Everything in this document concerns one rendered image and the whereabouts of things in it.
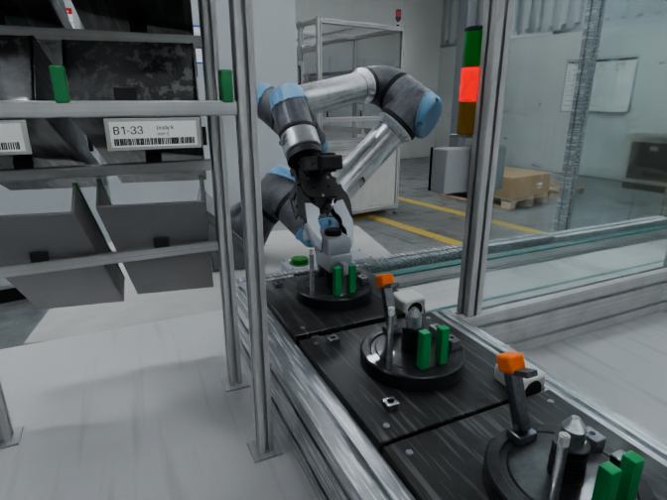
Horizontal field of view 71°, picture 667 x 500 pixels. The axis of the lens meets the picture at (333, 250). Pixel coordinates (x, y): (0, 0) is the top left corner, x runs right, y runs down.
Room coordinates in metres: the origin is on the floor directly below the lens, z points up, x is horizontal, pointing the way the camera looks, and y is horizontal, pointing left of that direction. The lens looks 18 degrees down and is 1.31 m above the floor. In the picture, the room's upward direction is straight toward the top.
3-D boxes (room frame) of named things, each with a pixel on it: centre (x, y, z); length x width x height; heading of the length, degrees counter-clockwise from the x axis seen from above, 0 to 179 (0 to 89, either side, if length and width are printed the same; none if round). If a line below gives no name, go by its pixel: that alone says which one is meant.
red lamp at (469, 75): (0.76, -0.22, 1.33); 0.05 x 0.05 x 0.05
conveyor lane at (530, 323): (0.90, -0.28, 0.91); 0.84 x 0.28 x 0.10; 115
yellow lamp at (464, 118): (0.76, -0.22, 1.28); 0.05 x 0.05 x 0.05
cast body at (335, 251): (0.78, 0.00, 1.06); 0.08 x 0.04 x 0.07; 25
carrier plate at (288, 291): (0.79, 0.00, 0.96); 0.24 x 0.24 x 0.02; 25
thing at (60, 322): (1.26, 0.26, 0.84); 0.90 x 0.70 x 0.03; 104
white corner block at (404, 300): (0.74, -0.13, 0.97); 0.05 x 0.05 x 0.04; 25
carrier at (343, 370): (0.56, -0.11, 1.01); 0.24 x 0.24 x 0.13; 25
